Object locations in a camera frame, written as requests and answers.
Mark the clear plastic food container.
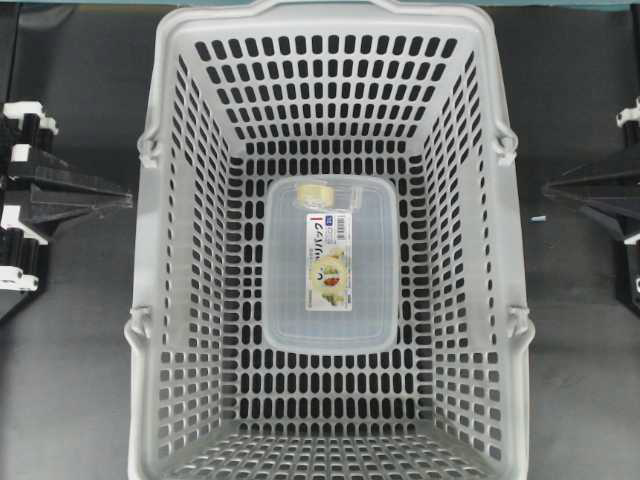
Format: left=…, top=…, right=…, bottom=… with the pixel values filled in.
left=262, top=175, right=400, bottom=355

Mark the grey plastic shopping basket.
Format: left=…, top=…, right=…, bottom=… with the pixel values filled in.
left=125, top=1, right=535, bottom=479

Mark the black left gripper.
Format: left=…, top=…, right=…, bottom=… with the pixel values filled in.
left=1, top=101, right=133, bottom=292

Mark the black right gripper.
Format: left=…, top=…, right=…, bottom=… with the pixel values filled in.
left=543, top=99, right=639, bottom=306

